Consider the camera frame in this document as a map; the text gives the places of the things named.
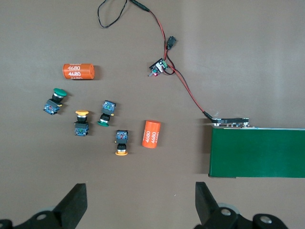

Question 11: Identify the orange 4680 cylinder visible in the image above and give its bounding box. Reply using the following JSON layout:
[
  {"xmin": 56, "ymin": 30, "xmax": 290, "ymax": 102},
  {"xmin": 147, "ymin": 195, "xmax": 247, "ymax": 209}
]
[
  {"xmin": 62, "ymin": 63, "xmax": 96, "ymax": 81},
  {"xmin": 142, "ymin": 120, "xmax": 162, "ymax": 149}
]

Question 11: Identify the thin black power cable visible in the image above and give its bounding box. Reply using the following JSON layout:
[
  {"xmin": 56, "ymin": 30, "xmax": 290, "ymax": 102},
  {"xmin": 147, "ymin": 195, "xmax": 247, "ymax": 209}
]
[{"xmin": 97, "ymin": 0, "xmax": 128, "ymax": 29}]

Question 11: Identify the black inline switch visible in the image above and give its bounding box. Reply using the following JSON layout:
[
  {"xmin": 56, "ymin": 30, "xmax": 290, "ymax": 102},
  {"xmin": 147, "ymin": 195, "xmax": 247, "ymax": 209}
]
[{"xmin": 166, "ymin": 35, "xmax": 178, "ymax": 51}]

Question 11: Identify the yellow mushroom push button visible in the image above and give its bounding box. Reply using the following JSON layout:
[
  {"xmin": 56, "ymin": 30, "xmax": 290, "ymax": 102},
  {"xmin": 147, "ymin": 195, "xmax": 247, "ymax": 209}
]
[
  {"xmin": 73, "ymin": 109, "xmax": 91, "ymax": 137},
  {"xmin": 114, "ymin": 129, "xmax": 130, "ymax": 157}
]

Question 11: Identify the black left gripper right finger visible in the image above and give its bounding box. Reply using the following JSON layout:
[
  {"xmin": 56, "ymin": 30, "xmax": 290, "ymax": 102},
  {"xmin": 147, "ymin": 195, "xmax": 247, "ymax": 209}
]
[{"xmin": 194, "ymin": 181, "xmax": 290, "ymax": 229}]

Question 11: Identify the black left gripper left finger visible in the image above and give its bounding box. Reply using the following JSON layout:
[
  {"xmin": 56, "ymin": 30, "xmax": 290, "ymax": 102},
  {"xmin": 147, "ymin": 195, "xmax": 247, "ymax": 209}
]
[{"xmin": 0, "ymin": 183, "xmax": 88, "ymax": 229}]

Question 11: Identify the small black controller board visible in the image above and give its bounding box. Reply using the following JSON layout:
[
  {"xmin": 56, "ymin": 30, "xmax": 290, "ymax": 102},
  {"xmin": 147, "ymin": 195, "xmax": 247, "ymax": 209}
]
[{"xmin": 147, "ymin": 58, "xmax": 170, "ymax": 78}]

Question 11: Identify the green mushroom push button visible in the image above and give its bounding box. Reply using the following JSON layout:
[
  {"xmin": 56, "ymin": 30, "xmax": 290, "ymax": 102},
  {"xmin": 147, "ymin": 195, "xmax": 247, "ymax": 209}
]
[
  {"xmin": 42, "ymin": 87, "xmax": 68, "ymax": 116},
  {"xmin": 97, "ymin": 100, "xmax": 117, "ymax": 127}
]

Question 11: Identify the green belt conveyor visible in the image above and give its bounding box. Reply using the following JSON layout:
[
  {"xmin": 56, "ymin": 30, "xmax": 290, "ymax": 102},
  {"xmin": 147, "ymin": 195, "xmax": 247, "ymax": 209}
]
[{"xmin": 208, "ymin": 116, "xmax": 305, "ymax": 179}]

